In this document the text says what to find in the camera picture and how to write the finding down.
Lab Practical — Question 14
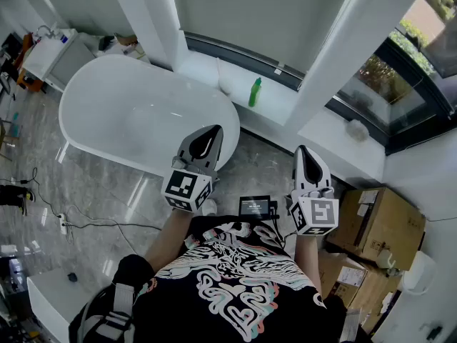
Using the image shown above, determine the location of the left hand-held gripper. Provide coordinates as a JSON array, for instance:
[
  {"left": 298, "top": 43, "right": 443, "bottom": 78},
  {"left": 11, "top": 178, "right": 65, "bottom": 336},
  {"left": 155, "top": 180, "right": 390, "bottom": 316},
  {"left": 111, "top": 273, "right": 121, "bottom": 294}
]
[{"left": 161, "top": 124, "right": 224, "bottom": 214}]

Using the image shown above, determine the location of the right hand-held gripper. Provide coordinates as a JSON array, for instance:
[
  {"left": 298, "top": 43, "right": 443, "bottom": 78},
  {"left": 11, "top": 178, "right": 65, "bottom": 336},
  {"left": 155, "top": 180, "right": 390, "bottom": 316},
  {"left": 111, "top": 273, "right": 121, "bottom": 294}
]
[{"left": 285, "top": 145, "right": 340, "bottom": 236}]

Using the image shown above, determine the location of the green plastic bottle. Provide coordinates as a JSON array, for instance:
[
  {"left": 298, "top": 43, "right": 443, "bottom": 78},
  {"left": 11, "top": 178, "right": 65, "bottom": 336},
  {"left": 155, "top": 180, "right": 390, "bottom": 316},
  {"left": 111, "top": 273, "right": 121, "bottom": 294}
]
[{"left": 248, "top": 77, "right": 263, "bottom": 108}]

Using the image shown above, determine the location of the person's left forearm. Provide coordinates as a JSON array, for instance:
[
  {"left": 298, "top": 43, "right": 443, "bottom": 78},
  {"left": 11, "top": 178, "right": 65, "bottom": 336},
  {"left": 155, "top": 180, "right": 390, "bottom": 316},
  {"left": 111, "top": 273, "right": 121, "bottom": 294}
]
[{"left": 144, "top": 207, "right": 194, "bottom": 274}]

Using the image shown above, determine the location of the person's right forearm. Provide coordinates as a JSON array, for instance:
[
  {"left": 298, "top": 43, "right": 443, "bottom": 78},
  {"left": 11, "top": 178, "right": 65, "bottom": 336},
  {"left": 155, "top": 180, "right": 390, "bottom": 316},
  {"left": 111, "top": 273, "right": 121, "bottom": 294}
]
[{"left": 294, "top": 232, "right": 324, "bottom": 296}]

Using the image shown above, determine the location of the black screen device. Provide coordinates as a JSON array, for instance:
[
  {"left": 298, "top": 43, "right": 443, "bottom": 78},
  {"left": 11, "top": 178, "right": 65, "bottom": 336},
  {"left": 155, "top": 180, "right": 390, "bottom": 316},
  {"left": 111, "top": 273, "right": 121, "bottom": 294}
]
[{"left": 238, "top": 194, "right": 280, "bottom": 222}]

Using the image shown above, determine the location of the grey fluffy ball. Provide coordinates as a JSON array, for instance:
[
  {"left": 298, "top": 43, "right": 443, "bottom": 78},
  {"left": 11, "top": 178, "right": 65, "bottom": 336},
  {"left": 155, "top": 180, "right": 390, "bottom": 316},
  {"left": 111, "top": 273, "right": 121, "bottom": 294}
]
[{"left": 344, "top": 119, "right": 370, "bottom": 142}]

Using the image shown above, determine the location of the white round ornament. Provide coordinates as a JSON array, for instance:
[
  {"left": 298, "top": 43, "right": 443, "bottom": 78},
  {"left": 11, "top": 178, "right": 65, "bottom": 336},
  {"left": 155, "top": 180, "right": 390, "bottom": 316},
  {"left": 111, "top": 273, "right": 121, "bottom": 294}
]
[{"left": 218, "top": 76, "right": 234, "bottom": 97}]

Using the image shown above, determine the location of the white bathtub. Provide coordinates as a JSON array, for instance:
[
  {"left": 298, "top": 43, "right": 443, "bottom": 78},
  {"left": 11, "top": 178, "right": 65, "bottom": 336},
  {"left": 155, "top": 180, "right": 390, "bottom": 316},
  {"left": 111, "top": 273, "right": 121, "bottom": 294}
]
[{"left": 59, "top": 54, "right": 241, "bottom": 178}]

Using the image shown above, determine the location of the large cardboard box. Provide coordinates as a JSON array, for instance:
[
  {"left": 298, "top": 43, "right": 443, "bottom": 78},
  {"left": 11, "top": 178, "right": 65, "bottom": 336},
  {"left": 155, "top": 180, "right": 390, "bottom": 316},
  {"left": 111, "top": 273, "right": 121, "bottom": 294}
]
[{"left": 326, "top": 187, "right": 426, "bottom": 272}]

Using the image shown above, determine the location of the cardboard box with white label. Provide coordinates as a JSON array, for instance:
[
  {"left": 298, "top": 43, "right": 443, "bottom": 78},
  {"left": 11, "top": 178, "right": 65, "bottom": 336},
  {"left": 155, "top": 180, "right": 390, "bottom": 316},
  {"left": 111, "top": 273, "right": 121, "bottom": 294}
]
[{"left": 316, "top": 250, "right": 368, "bottom": 309}]

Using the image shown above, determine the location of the large glass window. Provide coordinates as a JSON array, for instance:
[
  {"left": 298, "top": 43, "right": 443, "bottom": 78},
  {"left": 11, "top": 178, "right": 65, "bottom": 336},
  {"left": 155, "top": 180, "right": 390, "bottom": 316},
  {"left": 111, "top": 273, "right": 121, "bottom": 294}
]
[{"left": 326, "top": 0, "right": 457, "bottom": 156}]

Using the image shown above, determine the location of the white roller blind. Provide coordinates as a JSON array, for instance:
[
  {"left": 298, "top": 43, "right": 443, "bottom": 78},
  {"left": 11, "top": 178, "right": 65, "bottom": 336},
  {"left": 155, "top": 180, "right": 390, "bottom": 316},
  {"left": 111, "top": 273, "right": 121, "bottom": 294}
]
[{"left": 170, "top": 0, "right": 358, "bottom": 75}]

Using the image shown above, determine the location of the black printed t-shirt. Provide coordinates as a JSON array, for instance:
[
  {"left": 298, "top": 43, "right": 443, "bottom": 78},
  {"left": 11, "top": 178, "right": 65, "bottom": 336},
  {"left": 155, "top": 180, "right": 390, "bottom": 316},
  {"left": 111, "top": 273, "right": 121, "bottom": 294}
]
[{"left": 67, "top": 214, "right": 372, "bottom": 343}]

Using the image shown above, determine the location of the white rounded appliance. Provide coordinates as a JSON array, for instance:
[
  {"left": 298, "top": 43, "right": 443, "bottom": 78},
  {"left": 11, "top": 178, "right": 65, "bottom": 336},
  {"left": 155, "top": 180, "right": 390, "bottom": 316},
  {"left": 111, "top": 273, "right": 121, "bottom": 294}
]
[{"left": 401, "top": 250, "right": 438, "bottom": 297}]

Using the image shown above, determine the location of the white vanity cabinet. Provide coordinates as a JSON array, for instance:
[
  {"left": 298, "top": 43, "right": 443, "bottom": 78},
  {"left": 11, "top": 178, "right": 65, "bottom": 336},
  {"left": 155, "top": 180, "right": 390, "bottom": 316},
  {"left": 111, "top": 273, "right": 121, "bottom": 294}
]
[{"left": 21, "top": 29, "right": 96, "bottom": 93}]

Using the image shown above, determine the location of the orange stool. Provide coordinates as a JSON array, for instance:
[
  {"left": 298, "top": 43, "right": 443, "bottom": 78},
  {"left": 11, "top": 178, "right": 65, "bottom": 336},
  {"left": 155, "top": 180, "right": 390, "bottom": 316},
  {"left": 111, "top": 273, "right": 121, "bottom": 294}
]
[{"left": 16, "top": 68, "right": 44, "bottom": 93}]

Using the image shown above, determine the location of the chrome faucet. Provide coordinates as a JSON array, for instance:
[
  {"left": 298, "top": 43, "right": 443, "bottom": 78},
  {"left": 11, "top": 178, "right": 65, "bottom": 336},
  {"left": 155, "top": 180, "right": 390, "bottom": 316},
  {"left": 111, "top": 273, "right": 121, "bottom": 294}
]
[{"left": 34, "top": 24, "right": 58, "bottom": 41}]

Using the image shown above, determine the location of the white side table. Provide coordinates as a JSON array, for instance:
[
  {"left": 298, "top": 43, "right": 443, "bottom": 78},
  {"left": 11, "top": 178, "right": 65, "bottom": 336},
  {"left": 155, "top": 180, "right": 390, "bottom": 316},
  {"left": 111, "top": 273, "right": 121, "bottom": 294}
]
[{"left": 26, "top": 267, "right": 91, "bottom": 335}]

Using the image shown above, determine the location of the black window frame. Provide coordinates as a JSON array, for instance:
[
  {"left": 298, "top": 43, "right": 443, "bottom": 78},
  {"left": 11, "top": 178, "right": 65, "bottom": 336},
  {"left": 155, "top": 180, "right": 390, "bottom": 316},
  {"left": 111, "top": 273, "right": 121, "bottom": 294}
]
[{"left": 184, "top": 30, "right": 308, "bottom": 92}]

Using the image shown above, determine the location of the black cable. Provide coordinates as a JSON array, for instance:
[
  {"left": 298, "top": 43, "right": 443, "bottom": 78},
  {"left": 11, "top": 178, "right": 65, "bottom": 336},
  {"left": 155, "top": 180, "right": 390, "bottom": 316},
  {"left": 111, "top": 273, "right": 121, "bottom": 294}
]
[{"left": 19, "top": 166, "right": 162, "bottom": 232}]

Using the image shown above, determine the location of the grey harness strap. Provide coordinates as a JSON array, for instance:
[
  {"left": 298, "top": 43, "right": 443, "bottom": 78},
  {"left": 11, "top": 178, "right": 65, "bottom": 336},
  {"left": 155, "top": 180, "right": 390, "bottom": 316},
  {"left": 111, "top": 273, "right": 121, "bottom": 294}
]
[{"left": 76, "top": 282, "right": 137, "bottom": 343}]

